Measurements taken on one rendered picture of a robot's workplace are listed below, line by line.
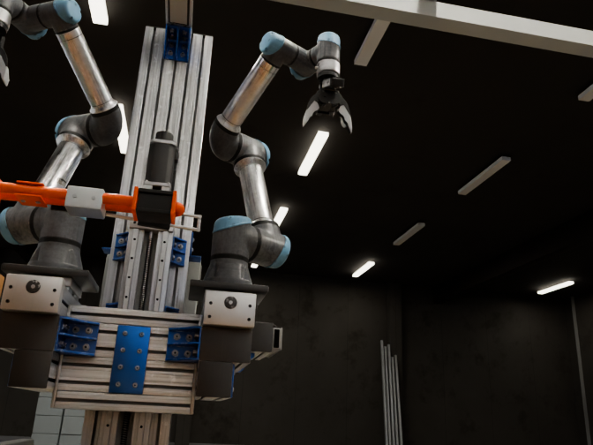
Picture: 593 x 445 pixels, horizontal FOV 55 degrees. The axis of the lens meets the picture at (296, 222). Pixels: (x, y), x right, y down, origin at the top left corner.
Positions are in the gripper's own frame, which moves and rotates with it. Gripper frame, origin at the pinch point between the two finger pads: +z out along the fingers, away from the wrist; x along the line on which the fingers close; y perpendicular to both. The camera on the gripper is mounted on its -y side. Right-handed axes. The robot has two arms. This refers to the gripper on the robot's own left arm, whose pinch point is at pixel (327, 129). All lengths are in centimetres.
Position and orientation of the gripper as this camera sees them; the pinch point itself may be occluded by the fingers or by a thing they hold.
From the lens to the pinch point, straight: 176.3
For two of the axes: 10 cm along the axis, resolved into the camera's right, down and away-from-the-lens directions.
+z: -0.4, 9.4, -3.3
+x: -9.8, -1.1, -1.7
